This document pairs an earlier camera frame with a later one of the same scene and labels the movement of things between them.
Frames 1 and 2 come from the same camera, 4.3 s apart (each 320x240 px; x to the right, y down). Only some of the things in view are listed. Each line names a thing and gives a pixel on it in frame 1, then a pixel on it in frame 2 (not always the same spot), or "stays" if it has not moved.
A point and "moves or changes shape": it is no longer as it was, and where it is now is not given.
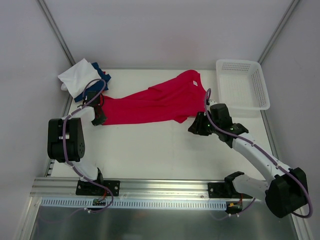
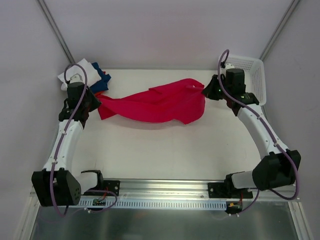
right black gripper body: (197, 125) to (211, 89)
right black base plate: (224, 190) stays
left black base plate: (86, 188) stays
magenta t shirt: (179, 97) moves or changes shape
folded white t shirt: (77, 77) stays
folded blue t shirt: (98, 86) stays
